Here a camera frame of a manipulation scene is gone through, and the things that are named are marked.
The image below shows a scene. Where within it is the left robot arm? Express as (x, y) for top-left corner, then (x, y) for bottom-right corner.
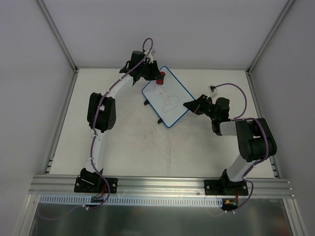
(75, 49), (164, 192)

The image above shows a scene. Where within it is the right aluminium frame post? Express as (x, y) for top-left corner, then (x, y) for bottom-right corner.
(247, 0), (296, 74)

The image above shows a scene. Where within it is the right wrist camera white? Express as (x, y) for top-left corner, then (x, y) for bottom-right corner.
(208, 85), (218, 99)

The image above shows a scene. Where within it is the slotted cable duct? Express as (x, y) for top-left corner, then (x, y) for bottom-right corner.
(39, 194), (223, 208)

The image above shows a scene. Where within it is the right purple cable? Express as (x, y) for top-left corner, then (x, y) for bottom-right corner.
(209, 83), (269, 217)

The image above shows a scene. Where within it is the blue framed whiteboard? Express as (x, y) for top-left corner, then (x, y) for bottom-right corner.
(142, 66), (195, 128)

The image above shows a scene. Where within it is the left aluminium frame post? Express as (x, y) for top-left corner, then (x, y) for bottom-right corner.
(35, 0), (78, 72)

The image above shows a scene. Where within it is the aluminium mounting rail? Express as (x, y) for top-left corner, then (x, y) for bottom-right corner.
(29, 175), (295, 199)

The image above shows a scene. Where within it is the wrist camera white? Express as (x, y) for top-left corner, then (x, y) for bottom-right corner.
(208, 85), (218, 99)
(144, 49), (155, 63)

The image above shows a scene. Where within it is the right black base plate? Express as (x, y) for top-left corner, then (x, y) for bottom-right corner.
(204, 179), (249, 196)

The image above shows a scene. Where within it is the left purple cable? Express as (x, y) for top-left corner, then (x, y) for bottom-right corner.
(36, 37), (155, 219)

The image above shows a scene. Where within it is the aluminium frame post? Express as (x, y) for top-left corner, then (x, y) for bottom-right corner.
(35, 0), (78, 72)
(247, 0), (296, 74)

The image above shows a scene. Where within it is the whiteboard wire stand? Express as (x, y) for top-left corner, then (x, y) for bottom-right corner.
(143, 98), (164, 125)

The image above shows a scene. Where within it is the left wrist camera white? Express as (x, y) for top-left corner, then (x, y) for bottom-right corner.
(144, 49), (155, 63)

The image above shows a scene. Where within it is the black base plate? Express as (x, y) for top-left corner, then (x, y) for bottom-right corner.
(204, 179), (249, 196)
(74, 175), (118, 194)

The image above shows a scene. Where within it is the purple cable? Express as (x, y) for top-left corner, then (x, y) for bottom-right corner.
(209, 83), (269, 217)
(36, 37), (155, 219)

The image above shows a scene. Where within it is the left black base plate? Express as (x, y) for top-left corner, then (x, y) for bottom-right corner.
(74, 175), (118, 194)

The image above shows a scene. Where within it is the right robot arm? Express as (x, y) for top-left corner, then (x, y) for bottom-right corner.
(183, 95), (277, 196)

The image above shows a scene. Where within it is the red bone-shaped eraser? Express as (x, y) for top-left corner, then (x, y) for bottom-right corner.
(156, 71), (165, 85)

